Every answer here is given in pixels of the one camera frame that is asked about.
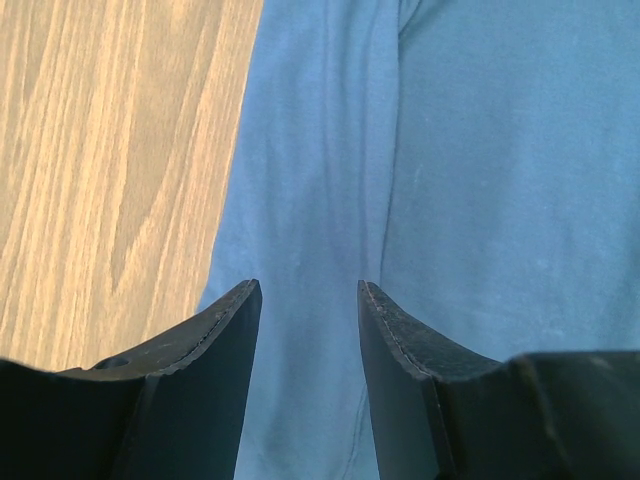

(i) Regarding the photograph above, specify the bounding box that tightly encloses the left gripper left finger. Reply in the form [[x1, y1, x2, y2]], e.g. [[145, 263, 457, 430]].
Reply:
[[1, 280, 262, 479]]

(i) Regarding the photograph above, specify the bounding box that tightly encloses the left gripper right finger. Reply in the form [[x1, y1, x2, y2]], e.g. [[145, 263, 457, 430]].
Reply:
[[358, 281, 639, 479]]

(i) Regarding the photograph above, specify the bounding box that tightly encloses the blue-grey t-shirt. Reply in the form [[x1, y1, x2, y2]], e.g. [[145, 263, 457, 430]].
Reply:
[[201, 1, 639, 479]]

